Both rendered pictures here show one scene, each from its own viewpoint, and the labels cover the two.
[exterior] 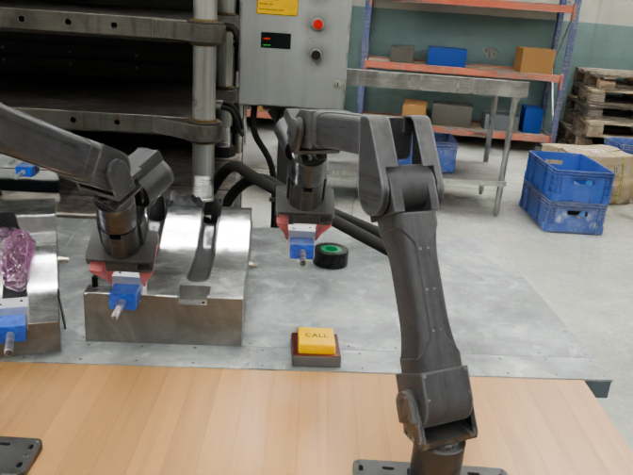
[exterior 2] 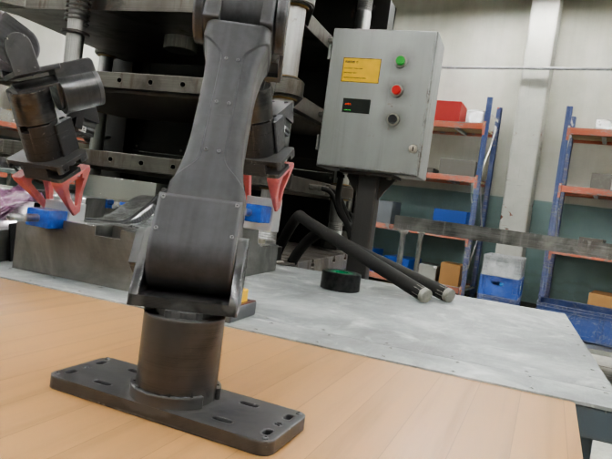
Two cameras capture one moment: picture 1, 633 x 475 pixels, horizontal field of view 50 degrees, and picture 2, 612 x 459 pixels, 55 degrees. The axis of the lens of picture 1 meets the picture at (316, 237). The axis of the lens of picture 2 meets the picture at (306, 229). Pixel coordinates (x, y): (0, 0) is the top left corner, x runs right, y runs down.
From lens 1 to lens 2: 0.66 m
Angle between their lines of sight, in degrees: 28
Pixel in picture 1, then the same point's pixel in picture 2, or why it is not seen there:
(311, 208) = (255, 155)
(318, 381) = not seen: hidden behind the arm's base
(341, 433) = not seen: hidden behind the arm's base
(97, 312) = (25, 236)
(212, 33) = (287, 85)
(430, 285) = (225, 98)
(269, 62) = (348, 126)
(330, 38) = (408, 104)
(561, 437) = (463, 427)
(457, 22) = not seen: outside the picture
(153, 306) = (72, 235)
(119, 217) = (21, 100)
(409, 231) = (217, 38)
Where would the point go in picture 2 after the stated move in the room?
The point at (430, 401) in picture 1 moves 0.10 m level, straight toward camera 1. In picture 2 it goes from (157, 229) to (30, 224)
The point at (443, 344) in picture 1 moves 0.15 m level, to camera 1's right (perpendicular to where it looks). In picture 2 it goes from (215, 169) to (392, 190)
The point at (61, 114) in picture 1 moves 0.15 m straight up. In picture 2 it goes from (165, 161) to (170, 112)
